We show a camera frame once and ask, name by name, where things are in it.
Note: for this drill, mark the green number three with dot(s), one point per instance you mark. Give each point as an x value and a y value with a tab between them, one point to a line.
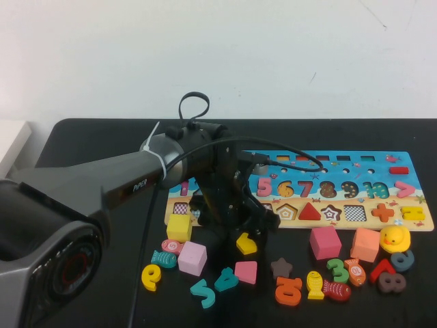
343	274

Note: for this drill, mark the pink fish with five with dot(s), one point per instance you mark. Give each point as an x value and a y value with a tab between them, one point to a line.
171	246

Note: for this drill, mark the grey-blue number nine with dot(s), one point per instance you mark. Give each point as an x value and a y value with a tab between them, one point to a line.
409	258

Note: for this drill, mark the pink trapezoid piece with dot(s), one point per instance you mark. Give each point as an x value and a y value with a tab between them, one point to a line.
247	272

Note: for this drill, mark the teal number five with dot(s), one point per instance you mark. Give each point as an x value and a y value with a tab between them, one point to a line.
207	298

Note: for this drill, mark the brown star piece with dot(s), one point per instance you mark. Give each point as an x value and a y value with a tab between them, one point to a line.
281	268

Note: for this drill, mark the salmon orange cube block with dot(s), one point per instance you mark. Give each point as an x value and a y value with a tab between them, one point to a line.
364	245

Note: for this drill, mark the yellow rubber duck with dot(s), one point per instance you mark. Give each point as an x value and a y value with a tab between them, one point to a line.
396	238

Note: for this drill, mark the pink greater-than sign piece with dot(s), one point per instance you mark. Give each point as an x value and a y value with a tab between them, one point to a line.
409	190

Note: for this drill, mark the yellow cube block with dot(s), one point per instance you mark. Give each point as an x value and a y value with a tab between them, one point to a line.
179	227

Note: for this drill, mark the orange number ten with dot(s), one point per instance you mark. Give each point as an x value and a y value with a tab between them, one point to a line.
280	294

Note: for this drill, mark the magenta cube block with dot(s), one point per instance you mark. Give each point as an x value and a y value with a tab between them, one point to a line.
325	243

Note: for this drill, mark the pink number five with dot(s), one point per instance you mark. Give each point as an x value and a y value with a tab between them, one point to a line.
260	183

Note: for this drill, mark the wooden number shape puzzle board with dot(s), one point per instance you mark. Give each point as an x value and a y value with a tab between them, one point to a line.
341	171

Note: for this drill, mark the orange plus sign piece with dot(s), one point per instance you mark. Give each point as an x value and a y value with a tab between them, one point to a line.
383	212

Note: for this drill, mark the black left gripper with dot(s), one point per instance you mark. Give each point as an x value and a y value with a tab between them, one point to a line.
222	205

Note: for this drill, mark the red fish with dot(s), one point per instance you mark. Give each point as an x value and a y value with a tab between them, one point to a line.
338	291

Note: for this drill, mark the yellow equals sign piece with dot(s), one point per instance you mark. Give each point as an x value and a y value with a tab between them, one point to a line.
405	213

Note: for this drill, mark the red minus sign piece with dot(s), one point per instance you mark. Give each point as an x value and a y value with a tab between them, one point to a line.
399	170

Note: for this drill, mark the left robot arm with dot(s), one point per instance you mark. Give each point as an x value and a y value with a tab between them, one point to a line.
85	191

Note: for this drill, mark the yellow fish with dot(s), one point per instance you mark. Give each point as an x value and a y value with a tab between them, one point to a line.
314	282

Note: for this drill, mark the brown number eight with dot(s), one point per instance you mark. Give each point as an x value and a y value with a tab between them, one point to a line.
391	282

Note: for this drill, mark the yellow number six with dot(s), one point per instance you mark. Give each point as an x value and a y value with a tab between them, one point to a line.
152	283

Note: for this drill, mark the red triangle piece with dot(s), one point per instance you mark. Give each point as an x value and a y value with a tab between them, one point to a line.
310	214

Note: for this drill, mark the white zip tie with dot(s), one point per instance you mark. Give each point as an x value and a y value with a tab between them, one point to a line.
155	155

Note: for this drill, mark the teal number four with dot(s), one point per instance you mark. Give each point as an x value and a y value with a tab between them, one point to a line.
228	281

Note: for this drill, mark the yellow pentagon piece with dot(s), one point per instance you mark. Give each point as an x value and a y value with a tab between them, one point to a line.
246	244

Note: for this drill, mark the red number seven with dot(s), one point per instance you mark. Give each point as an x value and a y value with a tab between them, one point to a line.
385	266

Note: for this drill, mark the teal striped fish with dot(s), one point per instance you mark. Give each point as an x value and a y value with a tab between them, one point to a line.
164	259

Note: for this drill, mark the orange fish with ten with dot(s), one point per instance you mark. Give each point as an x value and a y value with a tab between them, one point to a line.
355	272

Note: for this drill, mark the light pink cube block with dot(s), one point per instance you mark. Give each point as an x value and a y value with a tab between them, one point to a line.
192	258

